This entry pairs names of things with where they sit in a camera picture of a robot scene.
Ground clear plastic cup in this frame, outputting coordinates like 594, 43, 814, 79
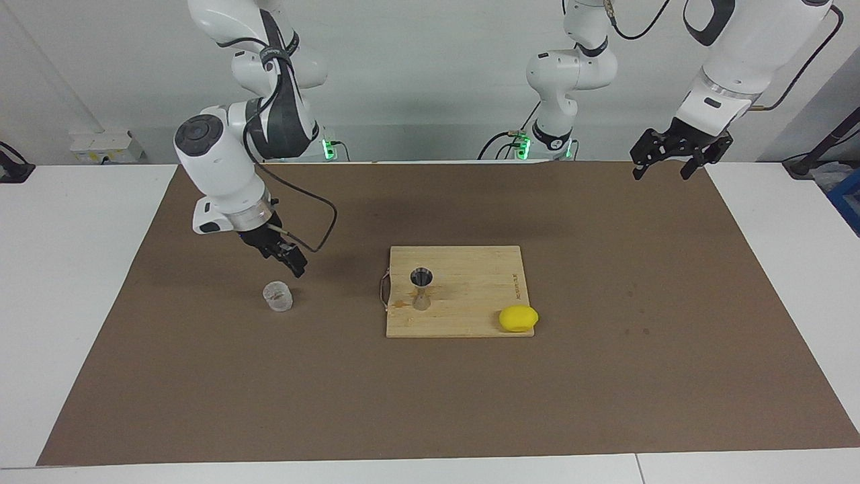
263, 281, 294, 312

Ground steel jigger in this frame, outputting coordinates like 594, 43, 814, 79
410, 267, 434, 311

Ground brown table mat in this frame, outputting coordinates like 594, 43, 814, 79
37, 160, 860, 467

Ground black stand leg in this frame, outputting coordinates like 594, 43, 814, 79
783, 108, 860, 179

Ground clear plastic bag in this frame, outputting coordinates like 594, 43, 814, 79
810, 161, 854, 192

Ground blue crate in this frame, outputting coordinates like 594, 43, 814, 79
828, 168, 860, 236

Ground wooden cutting board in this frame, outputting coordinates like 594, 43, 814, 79
380, 245, 536, 339

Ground white power strip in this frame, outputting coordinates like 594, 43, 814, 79
69, 131, 144, 164

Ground yellow lemon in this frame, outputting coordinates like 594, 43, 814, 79
499, 305, 540, 333

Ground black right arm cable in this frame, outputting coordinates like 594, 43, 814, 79
243, 40, 338, 253

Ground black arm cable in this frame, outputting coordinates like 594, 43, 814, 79
601, 0, 844, 115
243, 40, 338, 253

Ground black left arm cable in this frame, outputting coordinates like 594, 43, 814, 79
601, 0, 844, 115

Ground black base cables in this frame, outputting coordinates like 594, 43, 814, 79
477, 101, 542, 161

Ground black clamp mount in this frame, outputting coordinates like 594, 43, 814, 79
0, 141, 36, 184

